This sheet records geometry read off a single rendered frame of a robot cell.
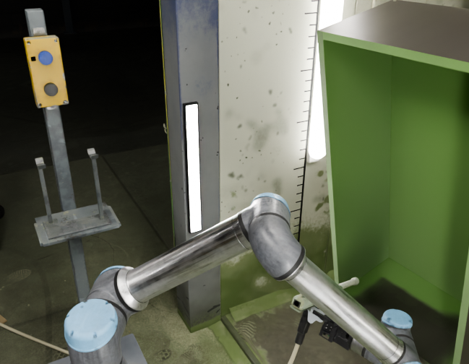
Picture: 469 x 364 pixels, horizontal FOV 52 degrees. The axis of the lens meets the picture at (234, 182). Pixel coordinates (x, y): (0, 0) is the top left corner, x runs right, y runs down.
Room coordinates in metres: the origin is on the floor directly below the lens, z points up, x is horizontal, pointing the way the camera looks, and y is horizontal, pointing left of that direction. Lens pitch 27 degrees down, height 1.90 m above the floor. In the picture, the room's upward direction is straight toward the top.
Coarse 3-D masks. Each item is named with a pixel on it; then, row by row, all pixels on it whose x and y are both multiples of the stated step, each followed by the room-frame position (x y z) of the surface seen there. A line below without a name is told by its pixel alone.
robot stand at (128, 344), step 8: (128, 336) 1.24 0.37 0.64; (128, 344) 1.20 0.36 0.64; (136, 344) 1.20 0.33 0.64; (128, 352) 1.17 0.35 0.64; (136, 352) 1.17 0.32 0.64; (56, 360) 1.13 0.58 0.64; (64, 360) 1.13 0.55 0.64; (128, 360) 1.13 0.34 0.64; (136, 360) 1.13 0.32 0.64; (144, 360) 1.13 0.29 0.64
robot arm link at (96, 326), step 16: (80, 304) 1.10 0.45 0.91; (96, 304) 1.10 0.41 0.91; (112, 304) 1.13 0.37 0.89; (80, 320) 1.04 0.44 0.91; (96, 320) 1.04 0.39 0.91; (112, 320) 1.04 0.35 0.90; (64, 336) 1.02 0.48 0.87; (80, 336) 0.98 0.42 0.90; (96, 336) 0.99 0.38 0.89; (112, 336) 1.02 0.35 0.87; (80, 352) 0.98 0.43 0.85; (96, 352) 0.98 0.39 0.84; (112, 352) 1.01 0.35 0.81
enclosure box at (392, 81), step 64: (320, 64) 1.55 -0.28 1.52; (384, 64) 1.74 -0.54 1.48; (448, 64) 1.17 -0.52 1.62; (384, 128) 1.77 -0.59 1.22; (448, 128) 1.58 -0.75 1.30; (384, 192) 1.81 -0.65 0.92; (448, 192) 1.59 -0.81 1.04; (384, 256) 1.85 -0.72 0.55; (448, 256) 1.60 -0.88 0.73; (448, 320) 1.47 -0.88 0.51
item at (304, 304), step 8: (352, 280) 1.58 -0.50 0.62; (344, 288) 1.52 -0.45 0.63; (296, 296) 1.30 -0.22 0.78; (304, 304) 1.27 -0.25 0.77; (312, 304) 1.31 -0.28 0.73; (304, 312) 1.34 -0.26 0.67; (304, 320) 1.33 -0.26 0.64; (304, 328) 1.31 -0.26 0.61; (296, 336) 1.32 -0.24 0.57; (304, 336) 1.31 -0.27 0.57
